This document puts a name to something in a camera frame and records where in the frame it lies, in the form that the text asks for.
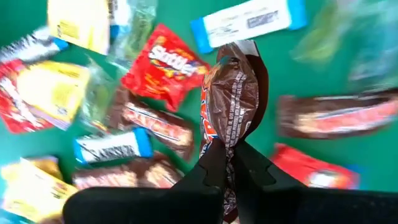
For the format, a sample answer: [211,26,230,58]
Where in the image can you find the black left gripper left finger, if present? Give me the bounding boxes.
[62,139,228,224]

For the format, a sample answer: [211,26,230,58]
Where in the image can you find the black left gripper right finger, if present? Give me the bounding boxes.
[234,141,398,224]

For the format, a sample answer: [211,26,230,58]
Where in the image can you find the Hershey's cookies creme bar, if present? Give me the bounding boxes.
[190,0,308,54]
[0,26,70,63]
[73,127,154,165]

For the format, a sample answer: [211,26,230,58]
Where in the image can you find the brown chocolatey PayDay bar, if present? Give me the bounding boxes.
[107,89,196,160]
[198,39,270,223]
[72,152,185,190]
[275,91,398,140]

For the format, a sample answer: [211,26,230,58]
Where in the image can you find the yellow candy pack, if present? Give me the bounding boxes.
[17,60,91,131]
[0,156,79,224]
[47,0,112,56]

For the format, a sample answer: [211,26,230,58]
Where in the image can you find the red Skittles pack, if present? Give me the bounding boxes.
[269,142,361,190]
[120,23,211,112]
[0,60,54,134]

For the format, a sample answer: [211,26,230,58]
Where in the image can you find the clear bag green gummies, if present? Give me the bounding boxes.
[290,0,346,63]

